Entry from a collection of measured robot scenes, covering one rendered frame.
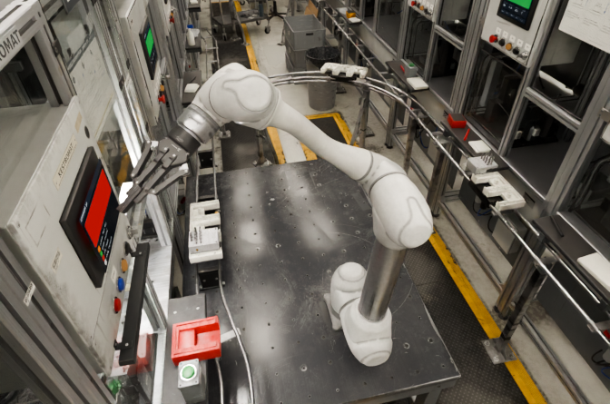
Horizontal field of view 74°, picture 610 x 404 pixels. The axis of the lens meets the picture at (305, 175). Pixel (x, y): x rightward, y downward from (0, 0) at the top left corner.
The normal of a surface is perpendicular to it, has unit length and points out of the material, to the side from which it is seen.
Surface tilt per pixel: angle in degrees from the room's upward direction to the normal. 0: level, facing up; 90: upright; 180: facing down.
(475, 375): 0
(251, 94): 59
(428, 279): 0
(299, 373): 0
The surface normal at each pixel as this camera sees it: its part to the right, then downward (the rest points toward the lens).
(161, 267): -0.01, -0.79
